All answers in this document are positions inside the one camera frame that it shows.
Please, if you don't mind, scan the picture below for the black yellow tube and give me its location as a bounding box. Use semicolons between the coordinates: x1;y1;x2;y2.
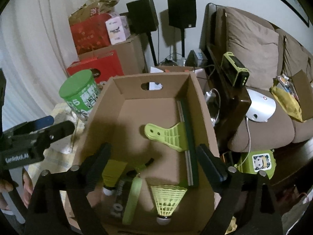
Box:
108;157;155;220

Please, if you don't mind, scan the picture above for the yellow shuttlecock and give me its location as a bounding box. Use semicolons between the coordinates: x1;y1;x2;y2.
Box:
102;159;127;196
151;185;187;225

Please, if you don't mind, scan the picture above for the yellow green clip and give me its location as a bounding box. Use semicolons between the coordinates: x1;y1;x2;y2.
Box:
144;122;188;152

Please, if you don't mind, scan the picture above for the green lidded canister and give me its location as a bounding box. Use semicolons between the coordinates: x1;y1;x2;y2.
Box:
59;70;100;123

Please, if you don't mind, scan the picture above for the person's left hand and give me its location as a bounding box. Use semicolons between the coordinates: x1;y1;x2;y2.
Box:
0;167;33;211

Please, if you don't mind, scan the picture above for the green lunch box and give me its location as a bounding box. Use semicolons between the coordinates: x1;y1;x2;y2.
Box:
235;150;276;179

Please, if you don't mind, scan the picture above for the yellow plaid tablecloth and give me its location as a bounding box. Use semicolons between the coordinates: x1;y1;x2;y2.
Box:
28;103;85;180

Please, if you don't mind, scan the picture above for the open cardboard box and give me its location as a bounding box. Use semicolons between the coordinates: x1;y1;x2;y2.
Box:
74;72;219;234

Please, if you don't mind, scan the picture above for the white round device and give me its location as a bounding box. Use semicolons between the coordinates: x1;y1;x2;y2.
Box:
246;89;276;123

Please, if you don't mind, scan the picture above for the white curtain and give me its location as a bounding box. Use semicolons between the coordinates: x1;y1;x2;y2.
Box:
0;0;81;130

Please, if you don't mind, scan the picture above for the green black power bank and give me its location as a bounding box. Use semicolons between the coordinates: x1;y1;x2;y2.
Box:
221;52;249;89

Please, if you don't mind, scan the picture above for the yellow bag on sofa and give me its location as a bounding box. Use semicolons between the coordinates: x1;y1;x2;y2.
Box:
270;73;305;123

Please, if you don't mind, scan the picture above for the red collection gift box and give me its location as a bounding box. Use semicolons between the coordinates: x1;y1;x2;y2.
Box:
67;50;124;84

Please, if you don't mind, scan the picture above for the red gift box upper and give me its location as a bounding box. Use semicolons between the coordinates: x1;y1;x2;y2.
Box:
70;13;112;55

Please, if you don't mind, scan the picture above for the large brown cardboard box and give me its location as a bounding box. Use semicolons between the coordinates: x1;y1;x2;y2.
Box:
78;34;146;75

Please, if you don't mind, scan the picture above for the brown sofa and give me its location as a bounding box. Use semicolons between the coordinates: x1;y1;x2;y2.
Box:
204;3;312;152

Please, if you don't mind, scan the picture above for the white pink small box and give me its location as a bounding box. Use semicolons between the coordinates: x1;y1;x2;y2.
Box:
105;15;130;45

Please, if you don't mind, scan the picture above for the crumpled brown paper bag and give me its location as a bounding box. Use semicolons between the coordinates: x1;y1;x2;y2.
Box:
68;0;120;26

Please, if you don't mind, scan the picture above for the left black speaker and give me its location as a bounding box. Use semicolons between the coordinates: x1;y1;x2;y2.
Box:
126;0;159;66

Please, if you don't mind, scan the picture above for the black speaker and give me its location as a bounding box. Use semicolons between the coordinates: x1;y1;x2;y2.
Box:
167;0;197;57
126;0;159;66

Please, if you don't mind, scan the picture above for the right black speaker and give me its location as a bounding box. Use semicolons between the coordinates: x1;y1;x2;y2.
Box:
167;0;197;57

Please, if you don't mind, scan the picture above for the green strap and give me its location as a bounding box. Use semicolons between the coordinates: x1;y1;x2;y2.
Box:
121;175;143;226

